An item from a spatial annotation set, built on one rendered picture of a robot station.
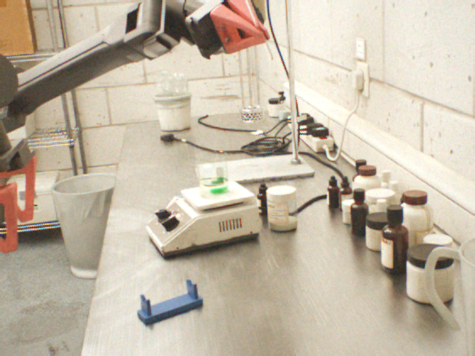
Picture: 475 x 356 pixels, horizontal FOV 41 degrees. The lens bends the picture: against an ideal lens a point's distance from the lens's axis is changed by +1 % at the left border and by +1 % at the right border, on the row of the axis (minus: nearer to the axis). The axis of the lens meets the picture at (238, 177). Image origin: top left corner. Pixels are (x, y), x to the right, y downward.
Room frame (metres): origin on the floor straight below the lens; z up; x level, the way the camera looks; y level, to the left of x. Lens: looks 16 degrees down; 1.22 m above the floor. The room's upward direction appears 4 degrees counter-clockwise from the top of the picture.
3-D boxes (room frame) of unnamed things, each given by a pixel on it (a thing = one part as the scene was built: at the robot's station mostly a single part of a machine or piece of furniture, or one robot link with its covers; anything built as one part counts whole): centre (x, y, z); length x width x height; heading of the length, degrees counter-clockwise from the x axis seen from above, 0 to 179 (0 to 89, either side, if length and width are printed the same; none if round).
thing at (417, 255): (0.88, -0.28, 0.79); 0.07 x 0.07 x 0.07
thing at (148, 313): (0.89, 0.12, 0.77); 0.10 x 0.03 x 0.04; 121
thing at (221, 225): (1.19, 0.07, 0.79); 0.22 x 0.13 x 0.08; 110
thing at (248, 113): (1.64, -0.05, 1.02); 0.07 x 0.07 x 0.25
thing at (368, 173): (1.26, -0.27, 0.80); 0.06 x 0.06 x 0.10
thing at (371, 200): (1.19, -0.28, 0.78); 0.06 x 0.06 x 0.07
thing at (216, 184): (1.19, 0.05, 0.88); 0.07 x 0.06 x 0.08; 13
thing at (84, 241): (2.81, 0.69, 0.21); 0.33 x 0.33 x 0.42
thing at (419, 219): (1.05, -0.30, 0.80); 0.06 x 0.06 x 0.11
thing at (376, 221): (1.08, -0.25, 0.78); 0.05 x 0.05 x 0.06
